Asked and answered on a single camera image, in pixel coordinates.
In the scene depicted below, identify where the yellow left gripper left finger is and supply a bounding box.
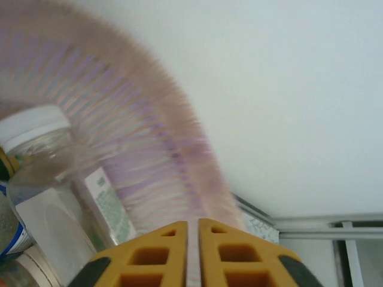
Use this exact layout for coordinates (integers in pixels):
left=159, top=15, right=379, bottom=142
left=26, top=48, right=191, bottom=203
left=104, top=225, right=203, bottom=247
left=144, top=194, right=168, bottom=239
left=68, top=220, right=190, bottom=287

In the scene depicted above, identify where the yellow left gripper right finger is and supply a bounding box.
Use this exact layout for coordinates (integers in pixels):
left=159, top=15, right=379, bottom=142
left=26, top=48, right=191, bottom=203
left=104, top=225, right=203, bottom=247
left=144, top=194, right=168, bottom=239
left=198, top=218, right=326, bottom=287

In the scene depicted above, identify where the lime picture label bottle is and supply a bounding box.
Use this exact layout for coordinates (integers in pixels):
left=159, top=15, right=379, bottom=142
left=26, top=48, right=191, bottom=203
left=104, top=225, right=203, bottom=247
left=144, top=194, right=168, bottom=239
left=0, top=106, right=138, bottom=261

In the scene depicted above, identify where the beige bin with pink bag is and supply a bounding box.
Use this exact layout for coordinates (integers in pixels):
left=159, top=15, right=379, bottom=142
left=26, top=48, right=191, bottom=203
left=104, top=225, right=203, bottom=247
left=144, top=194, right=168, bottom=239
left=0, top=0, right=251, bottom=240

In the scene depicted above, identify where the green plastic soda bottle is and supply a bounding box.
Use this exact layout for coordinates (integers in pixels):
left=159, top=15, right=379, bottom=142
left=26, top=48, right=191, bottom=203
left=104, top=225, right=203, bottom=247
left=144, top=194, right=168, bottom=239
left=0, top=146, right=19, bottom=182

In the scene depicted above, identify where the aluminium frame post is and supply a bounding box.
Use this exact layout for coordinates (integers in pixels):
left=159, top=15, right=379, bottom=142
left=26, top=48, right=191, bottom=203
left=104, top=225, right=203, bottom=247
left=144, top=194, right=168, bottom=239
left=233, top=194, right=383, bottom=240

